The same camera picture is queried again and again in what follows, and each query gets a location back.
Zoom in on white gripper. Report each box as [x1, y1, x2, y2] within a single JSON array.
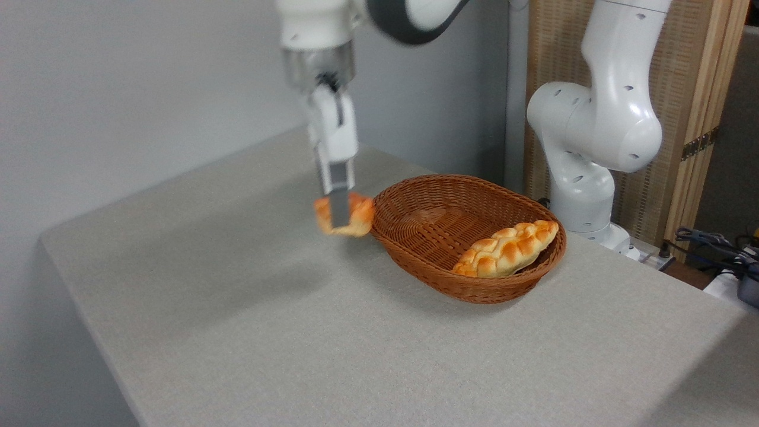
[[305, 83, 360, 230]]

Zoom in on round golden bread bun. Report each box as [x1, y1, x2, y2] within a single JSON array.
[[312, 192, 377, 238]]

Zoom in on long braided bread loaf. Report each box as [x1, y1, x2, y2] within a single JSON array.
[[450, 219, 560, 280]]

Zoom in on brown wicker basket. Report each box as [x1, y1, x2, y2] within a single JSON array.
[[369, 173, 568, 305]]

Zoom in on white power strip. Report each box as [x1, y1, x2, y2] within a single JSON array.
[[636, 248, 677, 272]]

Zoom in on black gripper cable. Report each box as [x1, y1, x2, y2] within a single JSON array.
[[319, 71, 346, 126]]

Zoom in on dark tangled cables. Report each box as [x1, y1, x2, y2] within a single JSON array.
[[665, 227, 759, 281]]

